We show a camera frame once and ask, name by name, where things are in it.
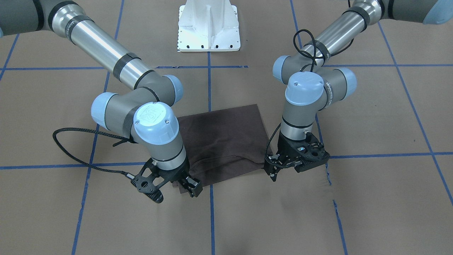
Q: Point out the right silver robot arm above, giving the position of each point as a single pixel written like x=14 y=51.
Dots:
x=142 y=114

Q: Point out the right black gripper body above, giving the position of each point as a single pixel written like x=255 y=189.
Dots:
x=176 y=174

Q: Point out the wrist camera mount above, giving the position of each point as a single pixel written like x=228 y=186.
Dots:
x=311 y=154
x=144 y=184

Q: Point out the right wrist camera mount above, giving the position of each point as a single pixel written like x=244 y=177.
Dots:
x=144 y=184

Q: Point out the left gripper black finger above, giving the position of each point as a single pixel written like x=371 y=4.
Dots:
x=273 y=164

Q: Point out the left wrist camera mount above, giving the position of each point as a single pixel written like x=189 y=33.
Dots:
x=311 y=154

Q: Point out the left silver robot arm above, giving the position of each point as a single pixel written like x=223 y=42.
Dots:
x=310 y=87

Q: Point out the white pedestal column base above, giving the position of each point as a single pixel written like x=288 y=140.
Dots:
x=208 y=26

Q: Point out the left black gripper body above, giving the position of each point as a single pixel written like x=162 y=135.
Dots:
x=285 y=146

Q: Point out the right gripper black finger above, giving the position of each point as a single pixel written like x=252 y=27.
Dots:
x=192 y=185

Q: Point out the brown t-shirt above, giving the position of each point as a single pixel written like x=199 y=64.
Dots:
x=224 y=144

